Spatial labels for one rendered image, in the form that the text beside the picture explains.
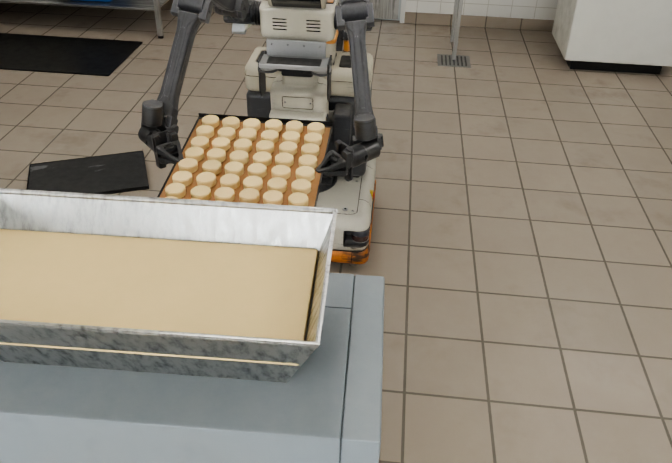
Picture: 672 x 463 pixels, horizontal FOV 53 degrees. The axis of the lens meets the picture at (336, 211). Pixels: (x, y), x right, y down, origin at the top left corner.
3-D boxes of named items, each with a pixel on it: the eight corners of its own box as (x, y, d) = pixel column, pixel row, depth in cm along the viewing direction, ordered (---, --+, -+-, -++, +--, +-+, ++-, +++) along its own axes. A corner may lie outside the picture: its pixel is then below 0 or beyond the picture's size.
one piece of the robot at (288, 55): (264, 85, 266) (262, 32, 254) (334, 90, 264) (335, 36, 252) (256, 103, 253) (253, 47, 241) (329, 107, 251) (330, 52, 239)
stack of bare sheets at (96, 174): (143, 153, 386) (142, 148, 385) (149, 188, 355) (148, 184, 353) (30, 167, 371) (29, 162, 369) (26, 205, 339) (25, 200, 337)
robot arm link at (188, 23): (214, 3, 203) (180, -4, 204) (210, -4, 197) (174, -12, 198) (179, 142, 202) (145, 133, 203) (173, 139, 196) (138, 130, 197)
